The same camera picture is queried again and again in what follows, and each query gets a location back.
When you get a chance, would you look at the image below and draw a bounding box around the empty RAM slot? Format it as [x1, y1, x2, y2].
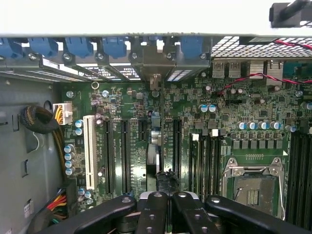
[288, 131, 296, 224]
[203, 131, 213, 195]
[213, 130, 222, 193]
[296, 131, 305, 224]
[304, 131, 312, 224]

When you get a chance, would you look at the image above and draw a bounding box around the green motherboard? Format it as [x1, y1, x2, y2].
[59, 60, 312, 234]

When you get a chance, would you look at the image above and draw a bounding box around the long PCIe expansion slot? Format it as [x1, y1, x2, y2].
[103, 118, 115, 195]
[172, 118, 183, 181]
[120, 119, 132, 195]

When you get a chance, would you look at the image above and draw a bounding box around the CPU socket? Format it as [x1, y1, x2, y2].
[222, 157, 286, 221]

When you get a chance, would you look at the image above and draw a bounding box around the short PCIe expansion slot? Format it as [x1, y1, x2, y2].
[138, 119, 148, 142]

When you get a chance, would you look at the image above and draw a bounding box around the black main power connector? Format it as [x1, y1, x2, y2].
[58, 179, 78, 217]

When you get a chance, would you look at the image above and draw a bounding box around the white PCI expansion slot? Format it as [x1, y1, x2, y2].
[82, 115, 98, 191]

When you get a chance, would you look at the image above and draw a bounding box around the socket locking lever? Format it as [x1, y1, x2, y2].
[279, 168, 286, 220]

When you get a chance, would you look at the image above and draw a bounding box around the white power connector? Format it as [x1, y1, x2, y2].
[52, 102, 73, 126]

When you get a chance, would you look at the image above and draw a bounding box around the metal slot blanking plate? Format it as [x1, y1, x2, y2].
[95, 52, 142, 82]
[62, 52, 117, 82]
[4, 55, 85, 82]
[165, 52, 211, 83]

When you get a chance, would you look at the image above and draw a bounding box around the open PC case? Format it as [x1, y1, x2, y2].
[0, 31, 312, 234]

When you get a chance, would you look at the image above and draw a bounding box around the silver USB port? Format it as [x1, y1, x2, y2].
[227, 60, 242, 78]
[212, 60, 226, 78]

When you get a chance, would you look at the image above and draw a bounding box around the silver rear port housing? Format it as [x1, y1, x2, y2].
[266, 59, 284, 86]
[249, 60, 266, 78]

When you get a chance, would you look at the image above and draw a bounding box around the teal rear port block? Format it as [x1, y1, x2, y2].
[284, 60, 312, 85]

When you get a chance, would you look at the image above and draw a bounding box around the black clamp block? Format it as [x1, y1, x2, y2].
[269, 0, 312, 28]

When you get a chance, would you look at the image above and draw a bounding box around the red yellow wire bundle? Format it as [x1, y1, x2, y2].
[31, 192, 68, 234]

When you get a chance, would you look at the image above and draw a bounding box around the black sleeved power cable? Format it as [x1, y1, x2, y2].
[19, 104, 66, 181]

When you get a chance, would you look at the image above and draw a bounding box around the red black twisted wire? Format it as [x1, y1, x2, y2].
[216, 39, 312, 96]

